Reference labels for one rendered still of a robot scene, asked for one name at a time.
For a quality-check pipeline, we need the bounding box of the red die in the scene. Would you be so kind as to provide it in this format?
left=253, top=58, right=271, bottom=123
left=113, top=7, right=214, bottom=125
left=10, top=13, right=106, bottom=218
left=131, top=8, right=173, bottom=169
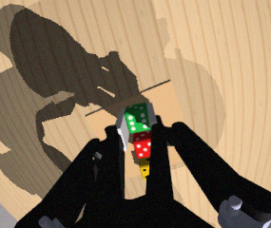
left=133, top=130, right=151, bottom=159

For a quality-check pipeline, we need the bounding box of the green die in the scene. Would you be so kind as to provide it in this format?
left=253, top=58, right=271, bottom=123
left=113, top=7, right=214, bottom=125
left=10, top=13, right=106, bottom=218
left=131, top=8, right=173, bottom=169
left=125, top=103, right=150, bottom=133

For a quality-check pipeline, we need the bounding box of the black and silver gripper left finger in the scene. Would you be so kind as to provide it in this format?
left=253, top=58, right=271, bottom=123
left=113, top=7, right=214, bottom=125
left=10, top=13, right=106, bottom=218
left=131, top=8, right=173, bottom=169
left=14, top=108, right=129, bottom=228

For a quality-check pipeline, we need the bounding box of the yellow die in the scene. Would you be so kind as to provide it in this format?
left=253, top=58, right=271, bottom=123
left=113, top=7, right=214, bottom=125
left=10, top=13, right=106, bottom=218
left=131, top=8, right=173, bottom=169
left=140, top=157, right=149, bottom=180

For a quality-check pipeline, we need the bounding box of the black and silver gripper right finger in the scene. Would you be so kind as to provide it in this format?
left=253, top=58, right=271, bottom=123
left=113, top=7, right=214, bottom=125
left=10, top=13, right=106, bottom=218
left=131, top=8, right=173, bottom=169
left=141, top=103, right=271, bottom=228

